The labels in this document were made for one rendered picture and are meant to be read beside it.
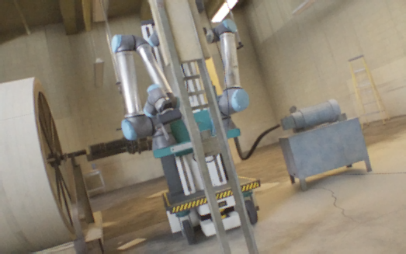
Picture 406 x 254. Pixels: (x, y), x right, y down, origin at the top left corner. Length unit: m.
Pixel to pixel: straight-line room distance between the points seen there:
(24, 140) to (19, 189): 0.37
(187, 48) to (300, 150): 1.67
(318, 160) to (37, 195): 2.40
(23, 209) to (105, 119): 9.09
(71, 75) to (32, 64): 1.49
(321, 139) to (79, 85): 10.01
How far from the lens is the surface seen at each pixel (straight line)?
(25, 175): 2.43
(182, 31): 1.52
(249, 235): 1.52
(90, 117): 11.40
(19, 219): 2.58
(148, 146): 3.19
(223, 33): 2.29
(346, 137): 2.94
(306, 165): 2.82
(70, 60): 12.08
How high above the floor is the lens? 0.64
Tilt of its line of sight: 4 degrees up
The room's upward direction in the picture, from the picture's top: 15 degrees counter-clockwise
